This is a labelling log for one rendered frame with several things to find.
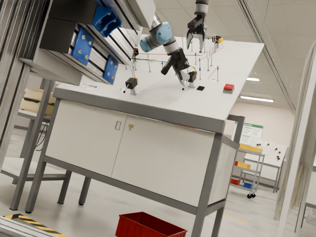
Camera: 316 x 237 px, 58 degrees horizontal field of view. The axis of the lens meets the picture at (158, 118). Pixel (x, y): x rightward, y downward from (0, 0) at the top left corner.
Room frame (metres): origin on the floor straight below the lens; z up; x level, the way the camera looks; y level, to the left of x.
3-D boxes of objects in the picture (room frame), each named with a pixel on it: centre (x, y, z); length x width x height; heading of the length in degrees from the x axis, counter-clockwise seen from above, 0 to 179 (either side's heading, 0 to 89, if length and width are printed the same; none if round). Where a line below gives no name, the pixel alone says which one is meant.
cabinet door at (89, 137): (1.87, 0.43, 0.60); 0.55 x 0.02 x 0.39; 65
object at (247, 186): (6.47, -1.97, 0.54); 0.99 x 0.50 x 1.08; 59
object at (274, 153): (9.98, -3.92, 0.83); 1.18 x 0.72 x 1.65; 58
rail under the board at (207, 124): (1.73, 0.19, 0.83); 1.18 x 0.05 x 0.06; 65
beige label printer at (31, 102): (2.22, 0.87, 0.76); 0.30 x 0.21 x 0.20; 158
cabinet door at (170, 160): (1.63, -0.06, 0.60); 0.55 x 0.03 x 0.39; 65
